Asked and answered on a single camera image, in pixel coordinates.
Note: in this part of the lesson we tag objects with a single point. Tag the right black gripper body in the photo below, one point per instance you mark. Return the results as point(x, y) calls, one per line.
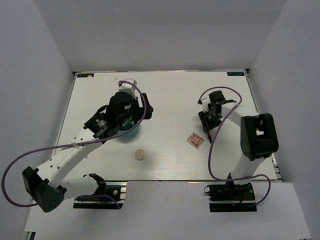
point(208, 119)

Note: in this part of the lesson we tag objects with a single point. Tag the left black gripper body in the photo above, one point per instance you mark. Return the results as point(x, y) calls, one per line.
point(137, 113)

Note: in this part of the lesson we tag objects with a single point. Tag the red lip gloss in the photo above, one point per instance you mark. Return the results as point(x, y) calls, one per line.
point(209, 136)

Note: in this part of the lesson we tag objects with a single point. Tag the eyeshadow palette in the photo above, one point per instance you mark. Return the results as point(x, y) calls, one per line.
point(195, 140)

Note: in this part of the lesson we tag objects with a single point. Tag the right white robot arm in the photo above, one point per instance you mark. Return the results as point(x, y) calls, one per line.
point(258, 135)

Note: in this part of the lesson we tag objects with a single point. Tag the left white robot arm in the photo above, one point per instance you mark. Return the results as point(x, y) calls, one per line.
point(47, 184)

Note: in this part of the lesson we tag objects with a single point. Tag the teal round organizer container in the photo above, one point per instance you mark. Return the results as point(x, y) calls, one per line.
point(129, 130)

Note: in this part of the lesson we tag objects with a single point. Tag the round beige compact jar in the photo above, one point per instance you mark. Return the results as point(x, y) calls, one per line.
point(140, 154)

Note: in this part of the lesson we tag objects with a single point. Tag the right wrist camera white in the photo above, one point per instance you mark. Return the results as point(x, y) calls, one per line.
point(205, 103)

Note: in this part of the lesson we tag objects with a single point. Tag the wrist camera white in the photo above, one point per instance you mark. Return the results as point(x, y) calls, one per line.
point(205, 103)
point(127, 86)

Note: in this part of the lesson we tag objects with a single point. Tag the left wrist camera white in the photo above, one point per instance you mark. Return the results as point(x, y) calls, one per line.
point(127, 86)

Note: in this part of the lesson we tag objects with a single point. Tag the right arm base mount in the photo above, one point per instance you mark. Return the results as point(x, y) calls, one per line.
point(231, 198)

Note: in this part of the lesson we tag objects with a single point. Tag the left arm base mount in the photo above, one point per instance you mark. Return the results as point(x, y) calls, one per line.
point(110, 197)

